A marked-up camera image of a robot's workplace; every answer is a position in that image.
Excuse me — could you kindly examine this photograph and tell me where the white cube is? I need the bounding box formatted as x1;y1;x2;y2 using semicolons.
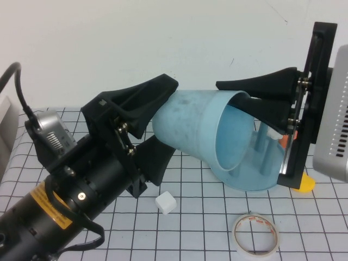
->
154;191;177;215

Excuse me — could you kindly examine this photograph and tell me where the white tape roll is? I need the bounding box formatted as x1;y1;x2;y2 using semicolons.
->
232;213;281;258

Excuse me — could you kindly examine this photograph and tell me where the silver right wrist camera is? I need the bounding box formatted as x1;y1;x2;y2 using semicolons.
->
312;45;348;183

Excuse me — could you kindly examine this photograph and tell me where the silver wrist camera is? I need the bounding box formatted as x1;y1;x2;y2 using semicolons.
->
36;110;77;156
312;45;348;183

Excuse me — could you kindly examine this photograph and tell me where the yellow rubber duck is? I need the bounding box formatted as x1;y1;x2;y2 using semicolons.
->
295;173;316;194

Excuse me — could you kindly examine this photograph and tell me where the white black-grid tablecloth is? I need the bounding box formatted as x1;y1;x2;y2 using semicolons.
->
0;107;348;261

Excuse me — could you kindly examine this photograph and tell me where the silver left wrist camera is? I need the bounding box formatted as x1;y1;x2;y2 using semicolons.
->
36;110;77;156

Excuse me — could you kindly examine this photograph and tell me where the light blue plastic cup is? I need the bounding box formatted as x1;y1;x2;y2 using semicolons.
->
151;89;256;172

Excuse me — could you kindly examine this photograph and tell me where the thick black camera cable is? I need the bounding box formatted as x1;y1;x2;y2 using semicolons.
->
0;61;39;128

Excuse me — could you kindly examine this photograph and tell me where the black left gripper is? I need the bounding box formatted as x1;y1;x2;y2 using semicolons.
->
78;73;179;201

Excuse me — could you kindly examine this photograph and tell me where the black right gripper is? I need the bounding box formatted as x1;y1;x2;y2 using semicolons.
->
215;21;339;190

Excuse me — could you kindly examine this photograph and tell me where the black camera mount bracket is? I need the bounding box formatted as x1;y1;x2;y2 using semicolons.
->
24;119;90;175

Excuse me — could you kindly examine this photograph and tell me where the blue cup stand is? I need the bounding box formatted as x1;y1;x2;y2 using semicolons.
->
209;121;288;193

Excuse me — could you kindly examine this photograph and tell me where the white side board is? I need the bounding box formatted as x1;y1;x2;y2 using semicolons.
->
0;95;20;180

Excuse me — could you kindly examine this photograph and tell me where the thin black looped cable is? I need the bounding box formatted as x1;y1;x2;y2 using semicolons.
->
45;181;106;258

